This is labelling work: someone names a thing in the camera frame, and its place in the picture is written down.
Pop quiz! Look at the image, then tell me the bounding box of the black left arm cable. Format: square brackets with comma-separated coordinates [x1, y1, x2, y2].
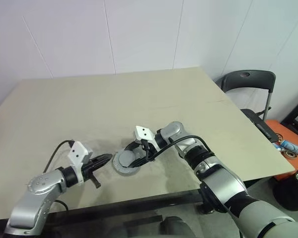
[43, 140, 74, 173]

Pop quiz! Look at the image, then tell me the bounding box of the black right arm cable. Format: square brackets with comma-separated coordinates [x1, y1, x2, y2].
[140, 135, 212, 163]

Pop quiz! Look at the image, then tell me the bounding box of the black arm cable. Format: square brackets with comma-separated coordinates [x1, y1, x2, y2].
[43, 140, 74, 173]
[140, 135, 212, 163]

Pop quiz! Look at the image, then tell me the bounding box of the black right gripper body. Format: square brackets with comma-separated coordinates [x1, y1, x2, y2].
[133, 130, 157, 162]

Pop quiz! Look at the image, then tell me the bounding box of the black table frame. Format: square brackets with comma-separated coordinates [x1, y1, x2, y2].
[0, 187, 239, 238]

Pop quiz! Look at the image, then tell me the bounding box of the dark grey folding chair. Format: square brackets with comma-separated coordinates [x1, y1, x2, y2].
[213, 70, 276, 122]

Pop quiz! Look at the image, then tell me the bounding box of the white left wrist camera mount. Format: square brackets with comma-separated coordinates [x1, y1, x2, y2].
[68, 141, 94, 186]

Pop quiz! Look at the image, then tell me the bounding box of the black flat device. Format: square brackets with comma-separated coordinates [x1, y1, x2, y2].
[253, 120, 280, 143]

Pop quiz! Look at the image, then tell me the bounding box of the black bin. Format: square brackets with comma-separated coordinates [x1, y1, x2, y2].
[272, 168, 298, 211]

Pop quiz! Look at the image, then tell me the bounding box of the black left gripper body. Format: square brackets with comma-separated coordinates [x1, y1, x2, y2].
[80, 160, 102, 189]

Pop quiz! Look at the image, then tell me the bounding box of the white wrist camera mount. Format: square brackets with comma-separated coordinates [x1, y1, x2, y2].
[135, 125, 156, 151]
[68, 141, 94, 186]

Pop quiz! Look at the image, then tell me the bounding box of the blue and white packet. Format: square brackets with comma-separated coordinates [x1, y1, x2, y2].
[273, 139, 298, 155]

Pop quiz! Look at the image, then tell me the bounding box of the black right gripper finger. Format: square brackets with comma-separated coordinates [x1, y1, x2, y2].
[120, 141, 140, 154]
[126, 158, 156, 170]

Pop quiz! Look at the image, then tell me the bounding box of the grey notched motor lid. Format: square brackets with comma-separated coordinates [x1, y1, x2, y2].
[112, 150, 144, 176]

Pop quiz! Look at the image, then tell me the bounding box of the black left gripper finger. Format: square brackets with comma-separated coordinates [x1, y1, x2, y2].
[89, 153, 113, 163]
[89, 158, 111, 171]

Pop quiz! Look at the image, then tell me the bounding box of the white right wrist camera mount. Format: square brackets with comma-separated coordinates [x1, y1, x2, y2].
[135, 125, 156, 151]

